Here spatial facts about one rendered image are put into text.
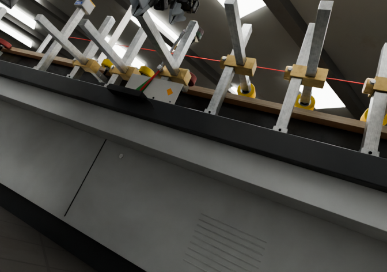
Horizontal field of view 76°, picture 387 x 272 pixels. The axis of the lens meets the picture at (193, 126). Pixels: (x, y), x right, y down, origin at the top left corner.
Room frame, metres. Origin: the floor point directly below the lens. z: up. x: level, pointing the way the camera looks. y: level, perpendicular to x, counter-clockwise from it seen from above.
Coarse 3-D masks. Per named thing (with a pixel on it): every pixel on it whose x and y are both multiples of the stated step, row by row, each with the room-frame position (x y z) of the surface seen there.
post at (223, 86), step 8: (248, 24) 0.85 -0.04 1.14; (248, 32) 0.84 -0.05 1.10; (224, 72) 0.85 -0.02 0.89; (232, 72) 0.85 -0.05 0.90; (224, 80) 0.85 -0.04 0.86; (216, 88) 0.86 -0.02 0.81; (224, 88) 0.84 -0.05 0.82; (216, 96) 0.85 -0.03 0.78; (224, 96) 0.87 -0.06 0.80; (216, 104) 0.85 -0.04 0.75
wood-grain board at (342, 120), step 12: (12, 48) 1.71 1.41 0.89; (60, 60) 1.49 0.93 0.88; (72, 60) 1.45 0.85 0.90; (108, 72) 1.32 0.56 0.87; (204, 96) 1.10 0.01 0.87; (228, 96) 1.01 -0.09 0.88; (240, 96) 0.99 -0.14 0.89; (252, 108) 1.01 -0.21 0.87; (264, 108) 0.96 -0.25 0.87; (276, 108) 0.92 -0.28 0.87; (300, 108) 0.88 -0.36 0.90; (312, 120) 0.89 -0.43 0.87; (324, 120) 0.85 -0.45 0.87; (336, 120) 0.83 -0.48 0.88; (348, 120) 0.81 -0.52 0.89; (360, 120) 0.80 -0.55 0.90; (360, 132) 0.83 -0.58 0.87; (384, 132) 0.76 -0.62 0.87
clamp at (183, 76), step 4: (164, 68) 0.96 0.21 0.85; (180, 68) 0.93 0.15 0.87; (160, 72) 0.96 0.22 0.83; (164, 72) 0.95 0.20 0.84; (168, 72) 0.94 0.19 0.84; (180, 72) 0.92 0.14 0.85; (184, 72) 0.91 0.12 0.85; (188, 72) 0.92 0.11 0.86; (160, 76) 0.98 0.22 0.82; (164, 76) 0.96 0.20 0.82; (168, 76) 0.94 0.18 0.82; (172, 76) 0.93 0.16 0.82; (176, 76) 0.93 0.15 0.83; (180, 76) 0.92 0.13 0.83; (184, 76) 0.91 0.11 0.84; (188, 76) 0.93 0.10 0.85; (172, 80) 0.96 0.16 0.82; (176, 80) 0.94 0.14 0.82; (180, 80) 0.93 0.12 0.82; (184, 80) 0.92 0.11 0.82; (188, 80) 0.95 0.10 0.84; (184, 84) 0.95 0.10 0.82
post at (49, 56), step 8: (80, 8) 1.27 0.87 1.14; (72, 16) 1.28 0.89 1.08; (80, 16) 1.29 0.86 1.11; (72, 24) 1.28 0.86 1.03; (64, 32) 1.27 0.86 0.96; (48, 48) 1.28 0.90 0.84; (56, 48) 1.28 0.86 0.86; (48, 56) 1.27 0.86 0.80; (40, 64) 1.27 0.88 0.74; (48, 64) 1.29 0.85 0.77
